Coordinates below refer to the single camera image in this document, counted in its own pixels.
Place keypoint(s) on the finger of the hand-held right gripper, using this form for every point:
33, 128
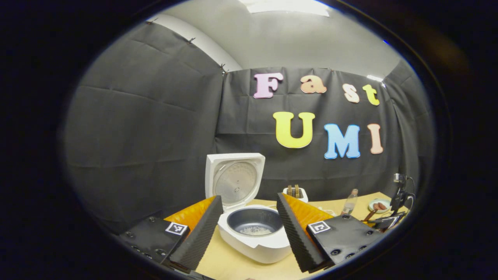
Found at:
387, 223

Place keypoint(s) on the brown bread slices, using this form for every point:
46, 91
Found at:
297, 190

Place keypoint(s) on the white rice grains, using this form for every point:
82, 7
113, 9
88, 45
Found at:
255, 231

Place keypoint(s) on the white rice cooker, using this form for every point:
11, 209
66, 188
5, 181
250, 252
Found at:
256, 249

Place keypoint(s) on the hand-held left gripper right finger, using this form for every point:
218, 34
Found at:
295, 241

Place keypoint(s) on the brown wooden spoon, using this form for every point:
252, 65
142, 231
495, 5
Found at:
369, 216

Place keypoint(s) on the small ceiling light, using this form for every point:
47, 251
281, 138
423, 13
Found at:
374, 78

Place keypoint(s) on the red meat slices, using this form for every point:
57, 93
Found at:
380, 206

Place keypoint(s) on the white toaster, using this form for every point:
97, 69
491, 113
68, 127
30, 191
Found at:
303, 194

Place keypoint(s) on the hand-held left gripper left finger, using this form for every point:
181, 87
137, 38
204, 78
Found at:
200, 237

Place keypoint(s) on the large ceiling light panel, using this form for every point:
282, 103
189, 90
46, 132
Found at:
288, 7

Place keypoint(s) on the black backdrop cloth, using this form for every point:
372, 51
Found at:
140, 136

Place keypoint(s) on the pale green plate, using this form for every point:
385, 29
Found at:
385, 202

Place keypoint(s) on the clear plastic bottle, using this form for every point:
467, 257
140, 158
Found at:
349, 204

